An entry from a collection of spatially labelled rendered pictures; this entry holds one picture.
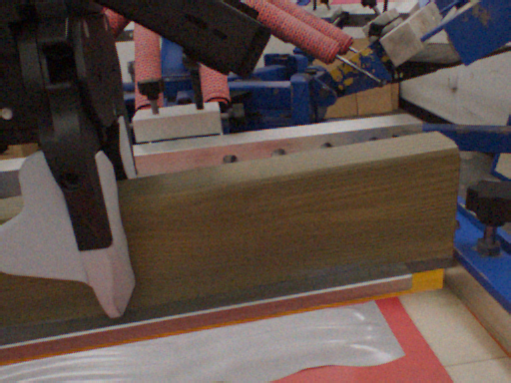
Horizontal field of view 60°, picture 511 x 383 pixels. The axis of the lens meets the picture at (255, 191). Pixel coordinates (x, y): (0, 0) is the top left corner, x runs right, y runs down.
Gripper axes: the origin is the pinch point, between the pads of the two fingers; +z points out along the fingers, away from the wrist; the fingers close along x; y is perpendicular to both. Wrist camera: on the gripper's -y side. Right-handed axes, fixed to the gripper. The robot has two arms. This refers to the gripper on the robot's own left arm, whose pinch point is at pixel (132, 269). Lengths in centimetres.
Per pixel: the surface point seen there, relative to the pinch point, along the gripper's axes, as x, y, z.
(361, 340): -5.7, -15.3, 13.1
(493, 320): -4.4, -25.6, 11.8
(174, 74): -91, 3, 3
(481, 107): -280, -200, 75
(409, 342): -5.0, -19.1, 13.4
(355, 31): -427, -154, 28
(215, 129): -41.4, -5.5, 4.0
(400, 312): -8.7, -19.9, 13.4
